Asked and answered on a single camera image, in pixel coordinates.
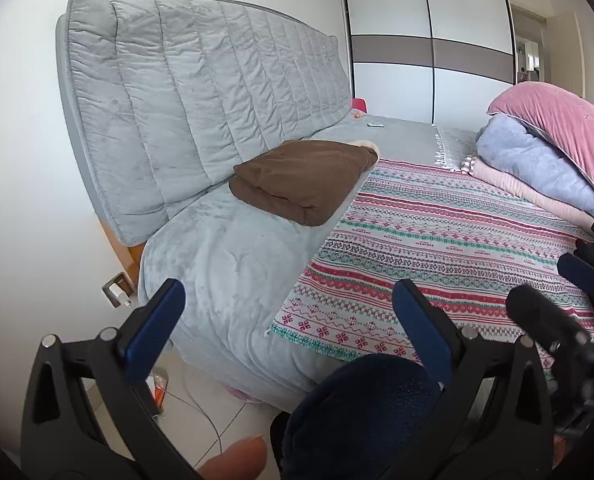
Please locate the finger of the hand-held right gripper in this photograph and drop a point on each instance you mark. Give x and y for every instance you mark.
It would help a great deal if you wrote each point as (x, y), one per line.
(542, 312)
(582, 270)

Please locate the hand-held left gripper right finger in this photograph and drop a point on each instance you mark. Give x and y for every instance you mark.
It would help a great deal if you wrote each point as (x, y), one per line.
(419, 330)

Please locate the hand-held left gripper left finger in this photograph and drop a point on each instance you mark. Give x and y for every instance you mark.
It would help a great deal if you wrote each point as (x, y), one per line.
(152, 330)

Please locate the brown coat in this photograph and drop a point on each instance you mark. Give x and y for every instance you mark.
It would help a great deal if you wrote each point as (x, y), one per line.
(297, 180)

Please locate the person's left hand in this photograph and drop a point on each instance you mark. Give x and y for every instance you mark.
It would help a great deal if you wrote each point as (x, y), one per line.
(242, 457)

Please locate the orange packet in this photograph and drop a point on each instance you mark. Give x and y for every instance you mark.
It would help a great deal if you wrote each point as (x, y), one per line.
(159, 390)

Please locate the patterned knit-print blanket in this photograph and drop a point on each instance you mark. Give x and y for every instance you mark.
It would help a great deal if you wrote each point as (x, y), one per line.
(427, 240)

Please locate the grey plush bed cover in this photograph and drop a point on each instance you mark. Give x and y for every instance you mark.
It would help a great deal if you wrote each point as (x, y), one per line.
(227, 270)

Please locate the person's leg in navy pants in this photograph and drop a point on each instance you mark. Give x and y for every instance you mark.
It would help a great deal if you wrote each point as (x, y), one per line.
(357, 420)

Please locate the light pink blanket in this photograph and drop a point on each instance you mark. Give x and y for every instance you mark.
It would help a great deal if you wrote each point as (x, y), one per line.
(507, 185)

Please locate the pink cloth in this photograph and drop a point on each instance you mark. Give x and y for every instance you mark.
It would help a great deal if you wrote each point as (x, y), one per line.
(247, 395)

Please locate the light blue blanket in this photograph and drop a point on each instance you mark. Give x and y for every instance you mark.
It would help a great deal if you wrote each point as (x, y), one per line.
(532, 160)

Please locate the pink pillow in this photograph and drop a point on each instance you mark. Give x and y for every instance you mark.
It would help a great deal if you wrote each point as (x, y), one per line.
(567, 120)

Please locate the striped cloth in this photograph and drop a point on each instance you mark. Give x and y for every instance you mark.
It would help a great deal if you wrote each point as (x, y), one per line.
(469, 164)

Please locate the white fringed cloth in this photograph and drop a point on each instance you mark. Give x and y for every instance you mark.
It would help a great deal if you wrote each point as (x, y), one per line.
(452, 142)

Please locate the white door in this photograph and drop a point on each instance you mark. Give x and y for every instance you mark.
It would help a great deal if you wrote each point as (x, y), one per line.
(569, 50)

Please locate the grey quilted headboard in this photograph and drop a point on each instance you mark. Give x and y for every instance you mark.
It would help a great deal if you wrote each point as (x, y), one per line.
(177, 100)

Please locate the red object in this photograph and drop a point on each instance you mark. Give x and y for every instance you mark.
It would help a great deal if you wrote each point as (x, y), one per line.
(360, 105)

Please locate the white sliding-door wardrobe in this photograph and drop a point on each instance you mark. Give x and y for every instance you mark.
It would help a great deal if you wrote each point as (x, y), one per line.
(392, 20)

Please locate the wall socket with charger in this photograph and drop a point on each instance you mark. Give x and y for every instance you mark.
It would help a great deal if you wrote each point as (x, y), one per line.
(116, 290)

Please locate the wooden bed frame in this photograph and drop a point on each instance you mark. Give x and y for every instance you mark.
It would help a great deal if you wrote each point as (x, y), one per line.
(122, 255)

